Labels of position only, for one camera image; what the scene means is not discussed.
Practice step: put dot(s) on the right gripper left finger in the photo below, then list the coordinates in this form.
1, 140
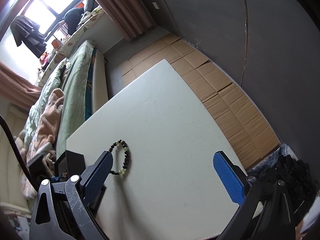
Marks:
61, 210

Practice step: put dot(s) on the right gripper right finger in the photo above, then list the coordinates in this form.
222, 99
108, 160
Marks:
264, 210

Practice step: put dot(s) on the black jewelry box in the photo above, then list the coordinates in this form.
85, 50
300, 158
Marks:
71, 163

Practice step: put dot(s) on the flattened cardboard sheets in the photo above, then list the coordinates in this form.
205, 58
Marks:
247, 131

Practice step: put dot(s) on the left pink curtain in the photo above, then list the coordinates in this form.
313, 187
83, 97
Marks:
17, 89

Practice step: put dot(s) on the floral green quilt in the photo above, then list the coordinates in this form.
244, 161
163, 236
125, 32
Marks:
55, 80

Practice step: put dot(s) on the green bed mattress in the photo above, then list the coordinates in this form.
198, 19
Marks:
74, 88

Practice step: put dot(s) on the black hanging clothes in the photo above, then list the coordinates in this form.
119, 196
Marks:
26, 31

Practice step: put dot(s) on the dark bag on sill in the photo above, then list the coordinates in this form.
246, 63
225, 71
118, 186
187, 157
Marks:
72, 19

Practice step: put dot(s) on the pink brown curtain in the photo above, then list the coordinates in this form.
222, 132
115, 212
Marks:
130, 16

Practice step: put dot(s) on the white bed frame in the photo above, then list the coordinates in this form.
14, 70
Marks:
99, 84

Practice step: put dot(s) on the white wall socket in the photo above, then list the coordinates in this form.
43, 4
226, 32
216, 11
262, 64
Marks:
156, 5

